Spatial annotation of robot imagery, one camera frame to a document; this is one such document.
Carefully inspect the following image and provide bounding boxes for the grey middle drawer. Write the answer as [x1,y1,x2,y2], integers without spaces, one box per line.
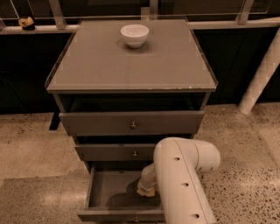
[75,134,193,161]

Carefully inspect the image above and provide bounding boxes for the yellow sponge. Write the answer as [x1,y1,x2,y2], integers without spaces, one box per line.
[136,188,156,198]

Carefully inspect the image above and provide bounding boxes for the white diagonal pole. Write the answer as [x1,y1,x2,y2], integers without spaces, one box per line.
[238,28,280,115]

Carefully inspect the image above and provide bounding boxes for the small yellow black object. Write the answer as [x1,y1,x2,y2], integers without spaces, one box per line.
[18,16,35,31]

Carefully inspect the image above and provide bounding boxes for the grey bottom drawer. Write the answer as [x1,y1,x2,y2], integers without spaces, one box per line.
[78,161,165,224]

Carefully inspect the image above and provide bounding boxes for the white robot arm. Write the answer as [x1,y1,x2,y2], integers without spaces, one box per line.
[137,137,221,224]

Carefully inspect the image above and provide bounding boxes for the metal railing frame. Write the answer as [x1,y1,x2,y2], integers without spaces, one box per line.
[0,0,280,35]

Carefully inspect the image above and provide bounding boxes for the grey drawer cabinet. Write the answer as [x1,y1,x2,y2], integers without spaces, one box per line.
[45,18,219,173]

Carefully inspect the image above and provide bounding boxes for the grey top drawer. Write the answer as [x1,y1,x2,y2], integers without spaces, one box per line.
[59,97,204,136]

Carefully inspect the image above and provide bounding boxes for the white ceramic bowl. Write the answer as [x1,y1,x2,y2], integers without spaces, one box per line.
[121,24,149,48]

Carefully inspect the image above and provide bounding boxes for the grey drawer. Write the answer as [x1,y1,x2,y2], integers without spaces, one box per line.
[59,97,204,136]
[75,134,193,161]
[78,161,165,224]

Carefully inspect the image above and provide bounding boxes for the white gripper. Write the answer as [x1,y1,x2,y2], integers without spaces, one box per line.
[137,172,156,193]

